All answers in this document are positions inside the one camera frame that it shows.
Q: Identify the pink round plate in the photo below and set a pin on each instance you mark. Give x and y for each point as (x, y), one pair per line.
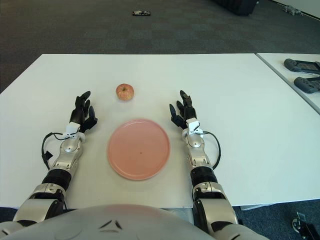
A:
(138, 150)

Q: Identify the black wheeled stand base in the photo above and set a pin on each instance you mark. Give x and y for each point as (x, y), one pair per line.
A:
(306, 227)

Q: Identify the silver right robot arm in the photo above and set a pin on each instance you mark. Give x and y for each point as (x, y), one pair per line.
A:
(197, 146)

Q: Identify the small grey floor gadget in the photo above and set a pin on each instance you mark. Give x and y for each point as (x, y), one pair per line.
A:
(293, 9)

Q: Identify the black bulky floor object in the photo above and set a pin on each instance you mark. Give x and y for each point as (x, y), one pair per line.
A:
(240, 7)

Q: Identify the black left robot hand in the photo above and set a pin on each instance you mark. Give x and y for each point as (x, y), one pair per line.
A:
(78, 116)

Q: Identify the grey game controller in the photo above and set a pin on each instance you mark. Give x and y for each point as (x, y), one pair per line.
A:
(300, 66)
(307, 85)

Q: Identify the grey robot torso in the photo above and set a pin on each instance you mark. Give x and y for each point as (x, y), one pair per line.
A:
(112, 220)

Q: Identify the red yellow apple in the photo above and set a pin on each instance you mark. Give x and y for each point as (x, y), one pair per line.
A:
(125, 92)

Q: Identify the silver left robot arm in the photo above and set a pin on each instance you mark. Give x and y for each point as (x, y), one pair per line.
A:
(67, 150)

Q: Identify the small dark flat floor object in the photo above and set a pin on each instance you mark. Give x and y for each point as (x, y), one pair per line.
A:
(141, 13)

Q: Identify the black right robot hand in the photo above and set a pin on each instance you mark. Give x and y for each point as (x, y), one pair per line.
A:
(188, 112)

